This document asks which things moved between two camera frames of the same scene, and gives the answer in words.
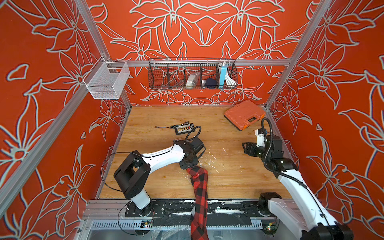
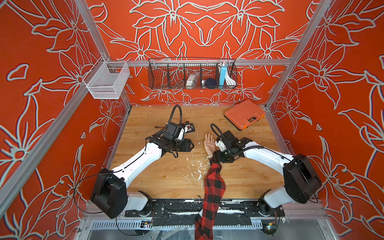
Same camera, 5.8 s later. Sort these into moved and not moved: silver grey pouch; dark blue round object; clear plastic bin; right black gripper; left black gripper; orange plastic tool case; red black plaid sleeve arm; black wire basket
Moved: left black gripper; red black plaid sleeve arm; right black gripper
Not moved: orange plastic tool case; dark blue round object; silver grey pouch; clear plastic bin; black wire basket
